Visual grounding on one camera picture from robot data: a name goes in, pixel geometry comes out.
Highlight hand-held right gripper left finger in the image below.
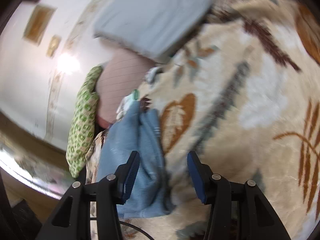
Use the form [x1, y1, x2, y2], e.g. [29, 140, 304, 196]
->
[36, 151, 140, 240]

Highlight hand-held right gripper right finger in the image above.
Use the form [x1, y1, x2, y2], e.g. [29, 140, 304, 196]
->
[187, 151, 292, 240]

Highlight light blue knit sweater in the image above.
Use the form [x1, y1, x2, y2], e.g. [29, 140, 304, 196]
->
[96, 101, 177, 218]

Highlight white gloves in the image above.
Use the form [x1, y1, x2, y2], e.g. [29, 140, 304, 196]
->
[116, 90, 140, 119]

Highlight green checked pillow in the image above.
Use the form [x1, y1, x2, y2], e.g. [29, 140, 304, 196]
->
[65, 65, 104, 179]

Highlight pink pillow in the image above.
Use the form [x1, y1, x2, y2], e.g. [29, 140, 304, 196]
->
[96, 49, 157, 128]

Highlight small grey sock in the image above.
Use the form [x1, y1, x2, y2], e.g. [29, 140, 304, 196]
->
[145, 66, 163, 84]

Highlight beige leaf print blanket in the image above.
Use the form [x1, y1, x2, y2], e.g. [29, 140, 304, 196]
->
[85, 0, 320, 240]

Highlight wooden door with stained glass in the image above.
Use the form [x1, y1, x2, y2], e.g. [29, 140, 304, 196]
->
[0, 112, 75, 240]

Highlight grey-blue pillow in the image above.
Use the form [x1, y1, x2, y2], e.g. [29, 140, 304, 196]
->
[94, 0, 215, 62]

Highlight black cable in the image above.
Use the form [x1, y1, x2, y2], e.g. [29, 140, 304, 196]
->
[119, 220, 153, 240]

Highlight beige light switch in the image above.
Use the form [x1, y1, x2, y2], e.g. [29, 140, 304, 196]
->
[46, 35, 62, 57]

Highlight beige wall panel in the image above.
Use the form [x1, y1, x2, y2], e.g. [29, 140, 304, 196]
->
[24, 4, 56, 46]

